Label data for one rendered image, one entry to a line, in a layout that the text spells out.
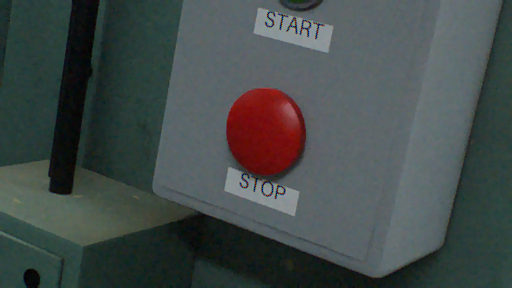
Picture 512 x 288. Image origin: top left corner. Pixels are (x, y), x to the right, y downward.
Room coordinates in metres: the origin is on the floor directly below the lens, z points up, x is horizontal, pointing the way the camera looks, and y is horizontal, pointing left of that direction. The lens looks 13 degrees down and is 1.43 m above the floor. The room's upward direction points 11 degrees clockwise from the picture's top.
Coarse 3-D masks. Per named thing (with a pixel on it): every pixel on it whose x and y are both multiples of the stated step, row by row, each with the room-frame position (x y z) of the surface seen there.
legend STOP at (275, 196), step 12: (228, 168) 0.35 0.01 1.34; (228, 180) 0.34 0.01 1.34; (240, 180) 0.34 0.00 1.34; (252, 180) 0.34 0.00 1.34; (264, 180) 0.34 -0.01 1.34; (240, 192) 0.34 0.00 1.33; (252, 192) 0.34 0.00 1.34; (264, 192) 0.34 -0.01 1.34; (276, 192) 0.33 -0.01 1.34; (288, 192) 0.33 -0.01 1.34; (264, 204) 0.34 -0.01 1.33; (276, 204) 0.33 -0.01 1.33; (288, 204) 0.33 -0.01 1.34
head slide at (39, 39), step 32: (32, 0) 0.53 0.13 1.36; (64, 0) 0.52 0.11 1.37; (32, 32) 0.53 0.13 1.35; (64, 32) 0.52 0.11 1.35; (96, 32) 0.51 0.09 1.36; (32, 64) 0.53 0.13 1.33; (0, 96) 0.54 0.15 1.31; (32, 96) 0.53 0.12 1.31; (0, 128) 0.54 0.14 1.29; (32, 128) 0.53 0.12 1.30; (0, 160) 0.54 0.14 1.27; (32, 160) 0.53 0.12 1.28
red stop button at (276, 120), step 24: (240, 96) 0.34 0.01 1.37; (264, 96) 0.33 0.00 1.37; (288, 96) 0.33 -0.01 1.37; (240, 120) 0.33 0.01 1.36; (264, 120) 0.33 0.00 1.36; (288, 120) 0.32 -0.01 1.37; (240, 144) 0.33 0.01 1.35; (264, 144) 0.33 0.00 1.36; (288, 144) 0.32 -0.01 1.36; (264, 168) 0.33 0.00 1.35
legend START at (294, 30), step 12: (264, 12) 0.34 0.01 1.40; (264, 24) 0.34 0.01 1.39; (276, 24) 0.34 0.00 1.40; (288, 24) 0.34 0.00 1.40; (300, 24) 0.34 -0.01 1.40; (312, 24) 0.33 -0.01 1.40; (324, 24) 0.33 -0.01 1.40; (276, 36) 0.34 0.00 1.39; (288, 36) 0.34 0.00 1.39; (300, 36) 0.34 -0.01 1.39; (312, 36) 0.33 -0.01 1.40; (324, 36) 0.33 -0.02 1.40; (312, 48) 0.33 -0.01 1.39; (324, 48) 0.33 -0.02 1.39
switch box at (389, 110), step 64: (192, 0) 0.36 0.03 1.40; (256, 0) 0.35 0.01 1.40; (384, 0) 0.32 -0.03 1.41; (448, 0) 0.32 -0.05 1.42; (192, 64) 0.36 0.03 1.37; (256, 64) 0.34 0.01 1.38; (320, 64) 0.33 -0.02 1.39; (384, 64) 0.32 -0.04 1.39; (448, 64) 0.33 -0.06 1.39; (192, 128) 0.35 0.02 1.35; (320, 128) 0.33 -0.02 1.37; (384, 128) 0.32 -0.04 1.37; (448, 128) 0.34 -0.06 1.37; (192, 192) 0.35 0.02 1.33; (320, 192) 0.33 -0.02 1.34; (384, 192) 0.32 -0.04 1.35; (448, 192) 0.36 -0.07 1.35; (320, 256) 0.33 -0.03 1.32; (384, 256) 0.32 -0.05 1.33
